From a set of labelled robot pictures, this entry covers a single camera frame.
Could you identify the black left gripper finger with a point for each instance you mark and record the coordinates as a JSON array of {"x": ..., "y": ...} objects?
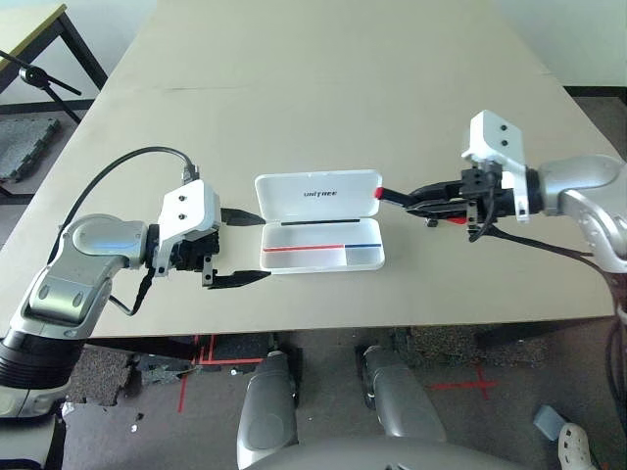
[
  {"x": 237, "y": 218},
  {"x": 240, "y": 279}
]

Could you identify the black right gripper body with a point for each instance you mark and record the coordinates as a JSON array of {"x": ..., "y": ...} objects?
[{"x": 482, "y": 196}]

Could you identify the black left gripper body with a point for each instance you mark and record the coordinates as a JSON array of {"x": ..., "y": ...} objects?
[{"x": 196, "y": 254}]

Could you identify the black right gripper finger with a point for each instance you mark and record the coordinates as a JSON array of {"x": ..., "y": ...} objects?
[
  {"x": 441, "y": 209},
  {"x": 441, "y": 190}
]

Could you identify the white plastic pencil case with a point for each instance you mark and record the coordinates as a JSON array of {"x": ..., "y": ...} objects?
[{"x": 294, "y": 205}]

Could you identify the black marker with red cap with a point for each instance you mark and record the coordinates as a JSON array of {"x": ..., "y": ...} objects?
[{"x": 378, "y": 192}]

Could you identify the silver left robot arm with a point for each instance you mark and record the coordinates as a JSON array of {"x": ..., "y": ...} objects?
[{"x": 88, "y": 235}]

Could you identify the grey robot left leg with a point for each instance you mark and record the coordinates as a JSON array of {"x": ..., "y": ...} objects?
[{"x": 267, "y": 406}]

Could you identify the grey robot leg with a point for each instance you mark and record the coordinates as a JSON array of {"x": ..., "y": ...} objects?
[
  {"x": 401, "y": 391},
  {"x": 267, "y": 406}
]

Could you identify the speckled black rubber mat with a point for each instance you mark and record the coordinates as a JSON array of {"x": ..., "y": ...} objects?
[
  {"x": 98, "y": 374},
  {"x": 441, "y": 345}
]

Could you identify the black baseboard strip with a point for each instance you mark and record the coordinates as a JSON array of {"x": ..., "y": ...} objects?
[{"x": 597, "y": 91}]

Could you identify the grey robot right leg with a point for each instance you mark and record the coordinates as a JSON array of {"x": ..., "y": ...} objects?
[{"x": 401, "y": 391}]

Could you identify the grey foam floor mat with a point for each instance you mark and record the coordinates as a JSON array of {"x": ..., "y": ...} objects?
[{"x": 22, "y": 147}]

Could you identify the grey robot torso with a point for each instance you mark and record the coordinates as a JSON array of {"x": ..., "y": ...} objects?
[{"x": 392, "y": 455}]

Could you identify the blue-grey block on floor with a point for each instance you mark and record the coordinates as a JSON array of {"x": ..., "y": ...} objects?
[{"x": 551, "y": 422}]

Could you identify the black tripod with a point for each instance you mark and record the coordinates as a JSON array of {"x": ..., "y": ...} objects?
[{"x": 32, "y": 74}]

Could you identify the white perforated shoe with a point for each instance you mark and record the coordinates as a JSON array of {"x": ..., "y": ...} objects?
[{"x": 578, "y": 448}]

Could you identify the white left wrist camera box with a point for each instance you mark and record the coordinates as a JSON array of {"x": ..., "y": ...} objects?
[{"x": 188, "y": 205}]

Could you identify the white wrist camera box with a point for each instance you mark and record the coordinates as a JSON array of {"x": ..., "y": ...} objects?
[
  {"x": 188, "y": 205},
  {"x": 495, "y": 134}
]

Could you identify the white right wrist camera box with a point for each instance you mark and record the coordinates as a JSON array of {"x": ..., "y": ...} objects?
[{"x": 495, "y": 134}]

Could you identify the beige side table black frame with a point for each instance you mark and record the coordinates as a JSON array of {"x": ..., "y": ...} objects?
[{"x": 29, "y": 32}]

